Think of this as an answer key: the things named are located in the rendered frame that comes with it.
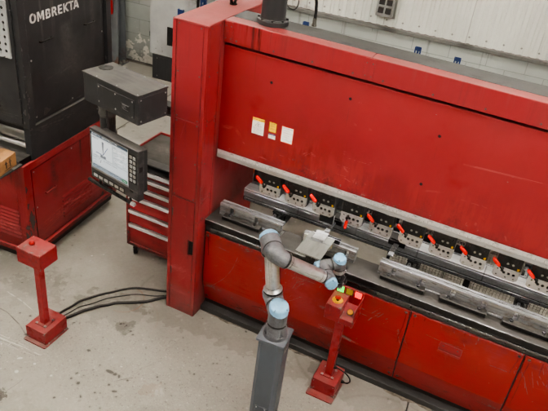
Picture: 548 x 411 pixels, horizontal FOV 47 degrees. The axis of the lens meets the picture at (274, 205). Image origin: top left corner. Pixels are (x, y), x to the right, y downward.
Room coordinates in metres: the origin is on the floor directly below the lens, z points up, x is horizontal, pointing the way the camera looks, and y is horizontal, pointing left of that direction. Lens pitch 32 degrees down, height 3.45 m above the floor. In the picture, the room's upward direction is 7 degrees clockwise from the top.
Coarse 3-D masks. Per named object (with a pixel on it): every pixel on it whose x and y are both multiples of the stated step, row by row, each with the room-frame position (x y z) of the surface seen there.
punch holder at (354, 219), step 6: (342, 204) 3.51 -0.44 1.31; (348, 204) 3.50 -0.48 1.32; (354, 204) 3.48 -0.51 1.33; (342, 210) 3.51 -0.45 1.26; (348, 210) 3.49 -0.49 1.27; (354, 210) 3.48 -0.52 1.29; (360, 210) 3.46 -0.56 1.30; (366, 210) 3.51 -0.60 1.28; (342, 216) 3.50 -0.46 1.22; (354, 216) 3.47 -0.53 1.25; (342, 222) 3.50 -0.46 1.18; (348, 222) 3.48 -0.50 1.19; (354, 222) 3.47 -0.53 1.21; (360, 222) 3.45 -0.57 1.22
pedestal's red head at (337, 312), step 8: (336, 288) 3.27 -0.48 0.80; (344, 296) 3.22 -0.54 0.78; (352, 296) 3.23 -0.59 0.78; (328, 304) 3.13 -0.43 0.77; (336, 304) 3.13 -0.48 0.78; (344, 304) 3.15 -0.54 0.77; (352, 304) 3.19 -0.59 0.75; (360, 304) 3.17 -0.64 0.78; (328, 312) 3.12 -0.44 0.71; (336, 312) 3.10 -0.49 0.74; (344, 312) 3.15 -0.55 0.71; (336, 320) 3.10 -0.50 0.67; (344, 320) 3.08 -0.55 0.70; (352, 320) 3.08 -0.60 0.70
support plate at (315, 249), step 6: (312, 234) 3.57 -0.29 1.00; (306, 240) 3.49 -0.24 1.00; (330, 240) 3.53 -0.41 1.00; (300, 246) 3.41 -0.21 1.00; (306, 246) 3.41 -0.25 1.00; (312, 246) 3.42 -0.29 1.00; (318, 246) 3.43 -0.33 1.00; (324, 246) 3.44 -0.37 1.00; (300, 252) 3.35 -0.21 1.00; (306, 252) 3.35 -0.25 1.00; (312, 252) 3.36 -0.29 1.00; (318, 252) 3.37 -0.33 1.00; (324, 252) 3.38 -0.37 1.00; (318, 258) 3.31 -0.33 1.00
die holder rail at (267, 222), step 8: (224, 200) 3.90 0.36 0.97; (224, 208) 3.85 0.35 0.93; (232, 208) 3.82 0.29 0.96; (240, 208) 3.82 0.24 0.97; (248, 208) 3.83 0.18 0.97; (240, 216) 3.80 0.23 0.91; (248, 216) 3.77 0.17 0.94; (256, 216) 3.75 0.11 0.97; (264, 216) 3.76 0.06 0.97; (264, 224) 3.73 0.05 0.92; (272, 224) 3.70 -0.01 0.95; (280, 224) 3.68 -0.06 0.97; (280, 232) 3.69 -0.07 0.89
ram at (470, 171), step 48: (240, 48) 3.83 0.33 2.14; (240, 96) 3.82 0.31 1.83; (288, 96) 3.69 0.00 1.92; (336, 96) 3.57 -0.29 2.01; (384, 96) 3.47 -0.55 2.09; (240, 144) 3.80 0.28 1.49; (288, 144) 3.67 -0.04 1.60; (336, 144) 3.55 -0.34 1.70; (384, 144) 3.44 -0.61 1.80; (432, 144) 3.34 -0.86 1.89; (480, 144) 3.24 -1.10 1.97; (528, 144) 3.16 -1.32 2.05; (384, 192) 3.42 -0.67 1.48; (432, 192) 3.31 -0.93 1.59; (480, 192) 3.21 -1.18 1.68; (528, 192) 3.12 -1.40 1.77; (528, 240) 3.09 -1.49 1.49
